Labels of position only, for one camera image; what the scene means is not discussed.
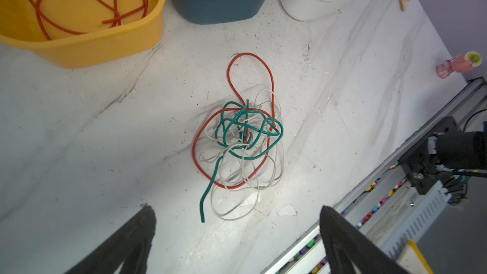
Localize cable bundle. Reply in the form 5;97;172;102
192;52;285;223

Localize yellow plastic bin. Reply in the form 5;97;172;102
1;0;166;69

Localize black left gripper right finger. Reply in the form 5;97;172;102
320;205;407;274

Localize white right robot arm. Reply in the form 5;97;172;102
320;117;486;273

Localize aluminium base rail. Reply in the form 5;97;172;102
262;77;487;274

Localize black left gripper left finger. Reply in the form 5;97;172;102
68;204;157;273

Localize pink green small toy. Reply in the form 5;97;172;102
436;52;483;79

